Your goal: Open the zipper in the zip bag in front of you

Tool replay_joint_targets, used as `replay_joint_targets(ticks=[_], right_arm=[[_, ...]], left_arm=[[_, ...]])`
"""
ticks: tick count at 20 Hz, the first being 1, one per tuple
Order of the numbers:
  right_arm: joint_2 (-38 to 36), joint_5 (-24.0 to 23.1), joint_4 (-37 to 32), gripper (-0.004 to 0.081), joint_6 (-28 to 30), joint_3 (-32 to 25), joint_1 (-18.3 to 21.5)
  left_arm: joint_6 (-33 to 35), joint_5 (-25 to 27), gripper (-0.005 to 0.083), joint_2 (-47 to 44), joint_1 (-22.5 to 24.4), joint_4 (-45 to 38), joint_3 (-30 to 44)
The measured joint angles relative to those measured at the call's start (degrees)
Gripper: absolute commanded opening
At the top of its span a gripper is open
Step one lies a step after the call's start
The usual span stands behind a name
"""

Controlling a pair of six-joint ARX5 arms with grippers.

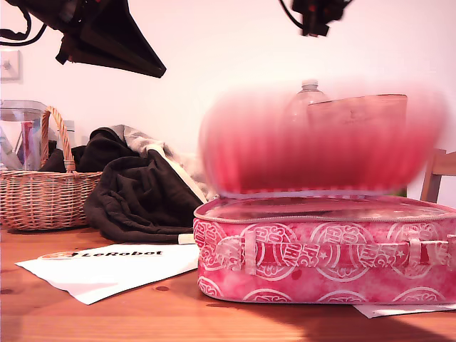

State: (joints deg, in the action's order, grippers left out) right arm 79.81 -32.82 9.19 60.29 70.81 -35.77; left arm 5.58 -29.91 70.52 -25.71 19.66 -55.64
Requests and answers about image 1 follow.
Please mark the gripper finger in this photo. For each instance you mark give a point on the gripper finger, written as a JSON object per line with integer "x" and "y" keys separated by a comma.
{"x": 317, "y": 16}

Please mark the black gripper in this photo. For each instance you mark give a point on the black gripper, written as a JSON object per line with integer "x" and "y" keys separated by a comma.
{"x": 53, "y": 14}

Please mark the pink printed zip bag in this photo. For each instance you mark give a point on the pink printed zip bag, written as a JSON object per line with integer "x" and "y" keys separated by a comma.
{"x": 320, "y": 263}

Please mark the silver green pet food bag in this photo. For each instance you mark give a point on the silver green pet food bag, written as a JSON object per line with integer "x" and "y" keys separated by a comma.
{"x": 356, "y": 107}

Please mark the large clear water bottle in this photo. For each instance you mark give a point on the large clear water bottle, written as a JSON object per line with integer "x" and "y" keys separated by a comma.
{"x": 308, "y": 89}

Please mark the small clear capped bottle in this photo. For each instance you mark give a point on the small clear capped bottle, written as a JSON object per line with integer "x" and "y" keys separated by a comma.
{"x": 70, "y": 130}

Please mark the grey beige garment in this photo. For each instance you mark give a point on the grey beige garment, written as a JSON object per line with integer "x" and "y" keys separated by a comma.
{"x": 139, "y": 139}

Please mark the small dark cloth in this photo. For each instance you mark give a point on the small dark cloth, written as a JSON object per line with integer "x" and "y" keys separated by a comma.
{"x": 57, "y": 160}

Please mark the clear plastic jug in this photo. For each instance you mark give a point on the clear plastic jug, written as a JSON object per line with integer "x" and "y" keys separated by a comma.
{"x": 18, "y": 135}

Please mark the wooden chair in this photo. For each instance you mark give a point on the wooden chair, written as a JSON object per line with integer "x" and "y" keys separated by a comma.
{"x": 436, "y": 171}

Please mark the white LeRobot logo paper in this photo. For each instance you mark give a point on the white LeRobot logo paper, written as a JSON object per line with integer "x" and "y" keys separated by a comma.
{"x": 107, "y": 274}

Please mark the white printed letter sheet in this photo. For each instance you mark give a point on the white printed letter sheet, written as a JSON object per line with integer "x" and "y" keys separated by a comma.
{"x": 399, "y": 310}

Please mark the white wall switch plate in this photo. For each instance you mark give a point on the white wall switch plate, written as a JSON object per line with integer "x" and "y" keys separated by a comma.
{"x": 9, "y": 66}

